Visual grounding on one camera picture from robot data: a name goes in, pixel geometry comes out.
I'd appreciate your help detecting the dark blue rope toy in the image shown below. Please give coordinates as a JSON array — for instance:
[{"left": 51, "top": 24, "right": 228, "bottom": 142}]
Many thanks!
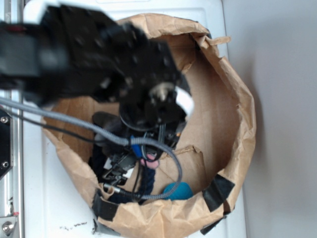
[{"left": 89, "top": 145, "right": 156, "bottom": 205}]

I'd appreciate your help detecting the brown paper-lined bin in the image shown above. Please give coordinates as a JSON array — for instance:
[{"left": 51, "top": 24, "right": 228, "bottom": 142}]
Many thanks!
[{"left": 44, "top": 13, "right": 256, "bottom": 238}]

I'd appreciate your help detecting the gray plush mouse toy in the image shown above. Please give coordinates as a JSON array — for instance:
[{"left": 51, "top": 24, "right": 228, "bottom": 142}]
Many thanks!
[{"left": 92, "top": 111, "right": 160, "bottom": 170}]

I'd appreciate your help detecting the metal rail frame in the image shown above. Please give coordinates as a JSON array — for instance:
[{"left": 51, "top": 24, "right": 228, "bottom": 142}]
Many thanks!
[{"left": 0, "top": 0, "right": 25, "bottom": 238}]

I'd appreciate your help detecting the gray braided cable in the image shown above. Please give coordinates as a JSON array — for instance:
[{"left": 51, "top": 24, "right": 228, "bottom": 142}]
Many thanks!
[{"left": 0, "top": 97, "right": 184, "bottom": 200}]

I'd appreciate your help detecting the black mounting plate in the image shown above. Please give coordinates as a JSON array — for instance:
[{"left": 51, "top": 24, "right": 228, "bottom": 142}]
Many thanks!
[{"left": 0, "top": 106, "right": 12, "bottom": 179}]

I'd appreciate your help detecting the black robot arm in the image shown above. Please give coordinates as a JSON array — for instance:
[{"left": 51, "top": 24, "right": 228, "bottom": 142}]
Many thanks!
[{"left": 0, "top": 5, "right": 191, "bottom": 154}]

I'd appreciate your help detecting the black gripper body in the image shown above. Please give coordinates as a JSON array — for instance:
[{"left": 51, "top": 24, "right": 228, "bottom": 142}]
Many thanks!
[{"left": 102, "top": 83, "right": 194, "bottom": 186}]

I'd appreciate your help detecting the teal yarn ball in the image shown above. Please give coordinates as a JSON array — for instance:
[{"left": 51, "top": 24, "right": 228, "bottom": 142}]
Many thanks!
[{"left": 164, "top": 182, "right": 194, "bottom": 200}]

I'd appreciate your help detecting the white plastic tray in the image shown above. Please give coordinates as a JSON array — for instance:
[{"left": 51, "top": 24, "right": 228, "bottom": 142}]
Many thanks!
[{"left": 21, "top": 0, "right": 248, "bottom": 238}]

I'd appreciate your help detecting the thin black cable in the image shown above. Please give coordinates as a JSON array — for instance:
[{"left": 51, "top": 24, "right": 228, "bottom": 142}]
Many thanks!
[{"left": 0, "top": 106, "right": 107, "bottom": 144}]

